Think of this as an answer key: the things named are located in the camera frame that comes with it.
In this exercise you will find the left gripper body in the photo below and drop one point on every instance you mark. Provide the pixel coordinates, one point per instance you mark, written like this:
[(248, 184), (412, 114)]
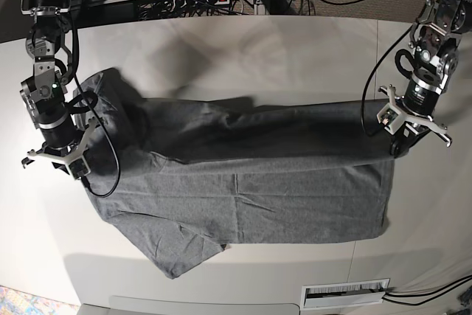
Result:
[(417, 105)]

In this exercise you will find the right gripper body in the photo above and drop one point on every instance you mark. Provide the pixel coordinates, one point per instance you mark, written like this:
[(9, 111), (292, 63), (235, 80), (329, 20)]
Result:
[(64, 142)]

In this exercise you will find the grey T-shirt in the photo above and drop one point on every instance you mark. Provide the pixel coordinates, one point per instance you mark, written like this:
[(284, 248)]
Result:
[(183, 179)]

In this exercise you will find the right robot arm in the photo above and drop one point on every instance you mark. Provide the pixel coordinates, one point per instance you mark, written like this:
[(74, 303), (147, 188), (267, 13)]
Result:
[(54, 67)]

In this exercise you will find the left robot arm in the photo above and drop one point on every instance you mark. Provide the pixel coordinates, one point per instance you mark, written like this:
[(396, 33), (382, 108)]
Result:
[(428, 64)]

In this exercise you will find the black power strip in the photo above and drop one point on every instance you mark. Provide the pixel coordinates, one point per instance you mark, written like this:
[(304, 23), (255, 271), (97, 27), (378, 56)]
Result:
[(164, 9)]

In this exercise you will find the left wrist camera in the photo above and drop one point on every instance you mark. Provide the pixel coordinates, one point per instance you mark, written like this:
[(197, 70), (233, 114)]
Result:
[(390, 118)]

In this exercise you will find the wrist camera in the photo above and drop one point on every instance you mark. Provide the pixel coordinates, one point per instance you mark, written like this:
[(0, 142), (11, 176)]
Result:
[(390, 118), (78, 168)]

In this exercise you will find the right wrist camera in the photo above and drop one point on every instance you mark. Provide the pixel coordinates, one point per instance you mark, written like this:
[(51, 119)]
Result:
[(78, 168)]

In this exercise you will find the white cable grommet box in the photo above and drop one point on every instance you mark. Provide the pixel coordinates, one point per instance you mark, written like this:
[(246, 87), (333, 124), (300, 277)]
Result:
[(343, 295)]

